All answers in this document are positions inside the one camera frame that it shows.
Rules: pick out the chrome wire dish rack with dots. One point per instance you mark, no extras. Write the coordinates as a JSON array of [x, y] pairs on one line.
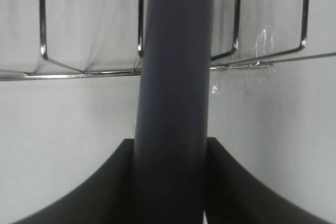
[[68, 39]]

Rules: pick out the purple brush black bristles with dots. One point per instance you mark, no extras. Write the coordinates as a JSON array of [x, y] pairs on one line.
[[170, 140]]

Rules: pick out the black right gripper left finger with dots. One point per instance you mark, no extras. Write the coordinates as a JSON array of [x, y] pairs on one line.
[[102, 198]]

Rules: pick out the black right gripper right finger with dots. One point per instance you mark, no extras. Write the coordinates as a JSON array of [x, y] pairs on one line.
[[234, 195]]

